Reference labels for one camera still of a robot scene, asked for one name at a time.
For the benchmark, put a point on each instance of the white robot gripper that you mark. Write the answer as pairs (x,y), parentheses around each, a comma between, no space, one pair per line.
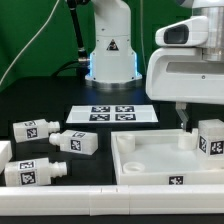
(181,75)

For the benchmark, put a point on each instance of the white square table top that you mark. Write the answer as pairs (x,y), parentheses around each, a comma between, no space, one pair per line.
(162,157)

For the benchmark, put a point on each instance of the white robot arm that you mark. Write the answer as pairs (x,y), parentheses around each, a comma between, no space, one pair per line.
(113,62)

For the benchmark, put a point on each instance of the white marker sheet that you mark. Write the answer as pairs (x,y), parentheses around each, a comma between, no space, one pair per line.
(112,114)

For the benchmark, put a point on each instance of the white left obstacle block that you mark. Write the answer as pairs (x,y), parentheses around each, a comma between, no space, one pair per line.
(5,154)

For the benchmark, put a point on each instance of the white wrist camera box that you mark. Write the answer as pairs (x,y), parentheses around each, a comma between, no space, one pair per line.
(188,33)

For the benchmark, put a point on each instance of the white front obstacle rail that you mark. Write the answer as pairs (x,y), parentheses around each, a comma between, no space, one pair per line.
(111,200)

